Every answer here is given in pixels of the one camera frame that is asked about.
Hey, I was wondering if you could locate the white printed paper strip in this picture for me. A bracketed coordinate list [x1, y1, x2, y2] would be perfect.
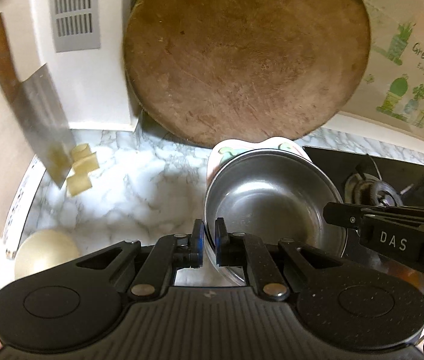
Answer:
[4, 155, 45, 260]

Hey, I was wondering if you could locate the black stove burner grate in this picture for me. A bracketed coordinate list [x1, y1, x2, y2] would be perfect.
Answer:
[345, 154, 415, 208]

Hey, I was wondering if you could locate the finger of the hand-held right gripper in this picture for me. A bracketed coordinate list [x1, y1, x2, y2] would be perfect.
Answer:
[323, 202, 366, 230]

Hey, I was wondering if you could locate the white microwave oven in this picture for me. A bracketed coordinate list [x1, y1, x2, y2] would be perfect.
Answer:
[28, 0, 141, 132]

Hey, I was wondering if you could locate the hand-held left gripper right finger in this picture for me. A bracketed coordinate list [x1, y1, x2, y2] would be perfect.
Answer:
[215, 217, 348, 303]

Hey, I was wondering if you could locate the green plant wall sticker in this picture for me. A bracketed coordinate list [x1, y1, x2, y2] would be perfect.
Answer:
[337, 0, 424, 132]

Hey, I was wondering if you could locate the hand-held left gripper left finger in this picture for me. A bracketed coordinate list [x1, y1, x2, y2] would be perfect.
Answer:
[75, 218, 204, 301]

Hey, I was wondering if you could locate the large stainless steel bowl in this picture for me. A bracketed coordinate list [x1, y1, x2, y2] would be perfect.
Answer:
[203, 149, 348, 287]

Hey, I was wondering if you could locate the cleaver with wooden handle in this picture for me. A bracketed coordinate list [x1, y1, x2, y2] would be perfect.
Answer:
[0, 12, 77, 190]

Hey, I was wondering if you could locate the round wooden cutting board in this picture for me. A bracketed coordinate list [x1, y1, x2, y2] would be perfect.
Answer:
[123, 0, 371, 147]

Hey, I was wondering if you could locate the black gas stove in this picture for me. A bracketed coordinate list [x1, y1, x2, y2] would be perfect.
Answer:
[304, 145, 424, 282]

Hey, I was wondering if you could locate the cream round bowl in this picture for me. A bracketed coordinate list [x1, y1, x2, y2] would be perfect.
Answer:
[14, 230, 81, 280]

